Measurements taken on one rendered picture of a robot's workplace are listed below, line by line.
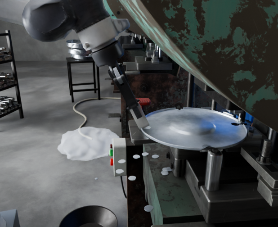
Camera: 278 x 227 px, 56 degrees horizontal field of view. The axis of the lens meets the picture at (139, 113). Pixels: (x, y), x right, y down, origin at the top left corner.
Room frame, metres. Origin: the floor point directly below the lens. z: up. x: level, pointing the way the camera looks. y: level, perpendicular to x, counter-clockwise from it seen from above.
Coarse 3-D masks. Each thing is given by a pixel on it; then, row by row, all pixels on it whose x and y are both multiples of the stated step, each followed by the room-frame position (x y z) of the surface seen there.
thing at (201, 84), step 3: (195, 78) 0.71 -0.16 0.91; (195, 81) 0.71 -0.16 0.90; (198, 81) 0.68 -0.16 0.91; (201, 81) 0.66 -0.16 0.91; (198, 84) 0.68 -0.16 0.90; (201, 84) 0.66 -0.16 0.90; (204, 84) 0.64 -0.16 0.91; (201, 87) 0.66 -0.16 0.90; (204, 87) 0.64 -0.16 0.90; (207, 87) 0.63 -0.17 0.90; (210, 87) 0.63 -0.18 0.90; (204, 90) 0.63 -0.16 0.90; (207, 90) 0.63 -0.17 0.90; (210, 90) 0.63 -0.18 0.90; (213, 90) 0.63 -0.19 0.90
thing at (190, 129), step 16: (160, 112) 0.79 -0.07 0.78; (176, 112) 0.79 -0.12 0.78; (192, 112) 0.79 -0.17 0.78; (208, 112) 0.79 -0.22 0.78; (160, 128) 0.66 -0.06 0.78; (176, 128) 0.64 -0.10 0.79; (192, 128) 0.64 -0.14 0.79; (208, 128) 0.64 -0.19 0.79; (224, 128) 0.66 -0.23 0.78; (240, 128) 0.66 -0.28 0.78; (176, 144) 0.56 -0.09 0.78; (192, 144) 0.56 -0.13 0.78; (208, 144) 0.56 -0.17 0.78; (224, 144) 0.56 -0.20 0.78
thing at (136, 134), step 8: (136, 128) 0.66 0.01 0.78; (136, 136) 0.61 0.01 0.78; (144, 136) 0.61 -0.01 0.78; (168, 152) 0.70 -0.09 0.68; (176, 152) 0.63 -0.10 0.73; (184, 152) 0.62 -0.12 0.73; (192, 152) 0.63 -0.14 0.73; (200, 152) 0.63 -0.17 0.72; (168, 160) 0.71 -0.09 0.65; (176, 160) 0.63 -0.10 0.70; (184, 160) 0.63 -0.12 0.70; (176, 168) 0.63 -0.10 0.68; (184, 168) 0.63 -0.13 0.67; (176, 176) 0.63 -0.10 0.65
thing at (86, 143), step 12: (72, 132) 2.02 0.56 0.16; (84, 132) 1.93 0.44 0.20; (96, 132) 1.95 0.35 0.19; (108, 132) 2.00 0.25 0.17; (60, 144) 1.94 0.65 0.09; (72, 144) 1.84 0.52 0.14; (84, 144) 1.80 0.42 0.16; (96, 144) 1.81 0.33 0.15; (108, 144) 1.87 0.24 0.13; (72, 156) 1.74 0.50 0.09; (84, 156) 1.78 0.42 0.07; (96, 156) 1.77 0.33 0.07
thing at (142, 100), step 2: (136, 98) 1.02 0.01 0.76; (138, 98) 1.02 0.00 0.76; (140, 98) 1.02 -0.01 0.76; (142, 98) 1.02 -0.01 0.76; (144, 98) 1.02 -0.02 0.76; (146, 98) 1.01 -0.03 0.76; (148, 98) 1.02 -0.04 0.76; (140, 100) 0.98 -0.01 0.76; (142, 100) 0.98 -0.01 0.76; (144, 100) 0.98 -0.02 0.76; (146, 100) 0.99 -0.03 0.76; (148, 100) 0.99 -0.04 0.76; (150, 100) 0.99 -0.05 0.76; (140, 102) 0.97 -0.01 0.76; (142, 102) 0.97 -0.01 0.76; (144, 102) 0.97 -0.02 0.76; (146, 102) 0.97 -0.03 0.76; (148, 102) 0.97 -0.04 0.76; (150, 102) 0.98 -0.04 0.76; (140, 104) 0.96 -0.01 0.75; (142, 104) 0.97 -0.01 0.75; (144, 104) 0.97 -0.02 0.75; (146, 104) 0.97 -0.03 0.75; (148, 104) 0.97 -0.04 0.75; (142, 106) 0.99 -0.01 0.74; (142, 108) 0.99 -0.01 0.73
